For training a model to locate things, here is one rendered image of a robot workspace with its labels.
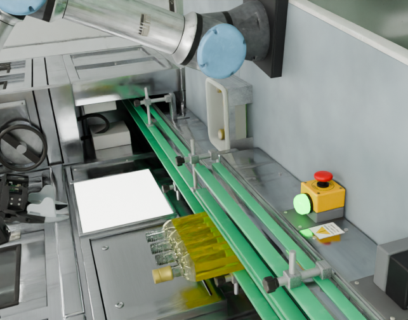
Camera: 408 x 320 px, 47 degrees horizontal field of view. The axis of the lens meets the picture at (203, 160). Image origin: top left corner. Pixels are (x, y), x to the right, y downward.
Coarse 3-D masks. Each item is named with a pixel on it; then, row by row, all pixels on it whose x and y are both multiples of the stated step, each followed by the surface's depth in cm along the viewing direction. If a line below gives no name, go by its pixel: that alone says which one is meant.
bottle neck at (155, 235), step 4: (148, 232) 128; (152, 232) 128; (156, 232) 128; (160, 232) 128; (148, 236) 127; (152, 236) 127; (156, 236) 128; (160, 236) 128; (164, 236) 128; (148, 240) 127; (152, 240) 127; (156, 240) 128
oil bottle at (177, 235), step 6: (210, 222) 128; (186, 228) 126; (192, 228) 126; (198, 228) 126; (204, 228) 126; (210, 228) 126; (216, 228) 126; (174, 234) 124; (180, 234) 124; (186, 234) 124; (192, 234) 124; (198, 234) 123; (168, 240) 124; (174, 240) 122; (180, 240) 122
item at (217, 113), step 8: (208, 80) 148; (208, 88) 152; (224, 88) 138; (208, 96) 153; (216, 96) 154; (224, 96) 137; (208, 104) 154; (216, 104) 155; (224, 104) 138; (208, 112) 155; (216, 112) 156; (224, 112) 139; (208, 120) 156; (216, 120) 157; (224, 120) 141; (208, 128) 158; (216, 128) 158; (216, 136) 159; (216, 144) 153; (224, 144) 153
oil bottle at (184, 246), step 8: (216, 232) 123; (184, 240) 121; (192, 240) 120; (200, 240) 120; (208, 240) 120; (216, 240) 120; (224, 240) 120; (176, 248) 118; (184, 248) 117; (192, 248) 117; (200, 248) 118; (176, 256) 118
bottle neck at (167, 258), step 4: (168, 252) 119; (172, 252) 119; (156, 256) 117; (160, 256) 118; (164, 256) 118; (168, 256) 118; (172, 256) 118; (156, 260) 119; (160, 260) 117; (164, 260) 117; (168, 260) 117; (172, 260) 118; (160, 264) 117; (164, 264) 118
